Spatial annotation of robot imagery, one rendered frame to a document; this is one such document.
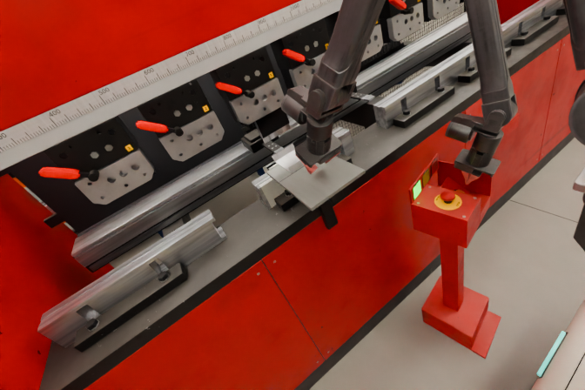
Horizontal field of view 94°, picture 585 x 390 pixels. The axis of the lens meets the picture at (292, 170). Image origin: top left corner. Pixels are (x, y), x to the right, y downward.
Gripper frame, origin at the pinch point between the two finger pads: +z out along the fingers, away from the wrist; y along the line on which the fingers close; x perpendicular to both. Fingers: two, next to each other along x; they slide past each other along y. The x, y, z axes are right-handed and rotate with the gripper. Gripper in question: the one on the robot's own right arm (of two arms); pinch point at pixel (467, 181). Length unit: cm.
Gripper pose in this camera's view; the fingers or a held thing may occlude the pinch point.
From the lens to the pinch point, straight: 101.1
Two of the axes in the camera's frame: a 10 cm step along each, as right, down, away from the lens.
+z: 1.5, 7.0, 7.0
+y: -7.3, -4.1, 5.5
